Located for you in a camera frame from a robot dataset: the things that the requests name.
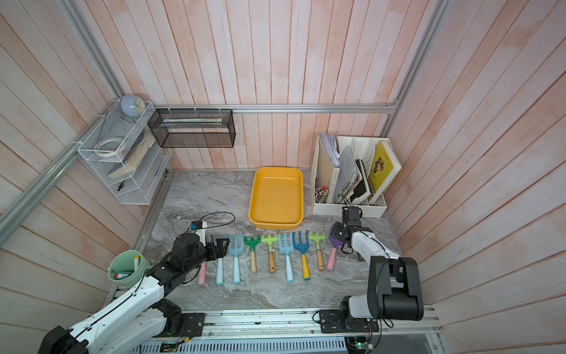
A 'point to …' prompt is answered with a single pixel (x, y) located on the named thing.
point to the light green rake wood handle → (271, 255)
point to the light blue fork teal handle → (219, 267)
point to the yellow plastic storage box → (276, 200)
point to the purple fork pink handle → (202, 273)
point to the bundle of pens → (320, 194)
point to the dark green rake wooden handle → (253, 242)
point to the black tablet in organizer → (363, 189)
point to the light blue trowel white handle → (287, 249)
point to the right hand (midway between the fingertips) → (342, 229)
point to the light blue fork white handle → (236, 251)
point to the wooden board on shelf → (136, 157)
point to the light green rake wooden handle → (318, 238)
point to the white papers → (331, 143)
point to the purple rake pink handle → (335, 243)
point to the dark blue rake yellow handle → (303, 248)
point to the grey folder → (347, 172)
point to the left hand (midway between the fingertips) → (220, 244)
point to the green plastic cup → (127, 267)
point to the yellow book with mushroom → (382, 167)
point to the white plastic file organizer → (324, 172)
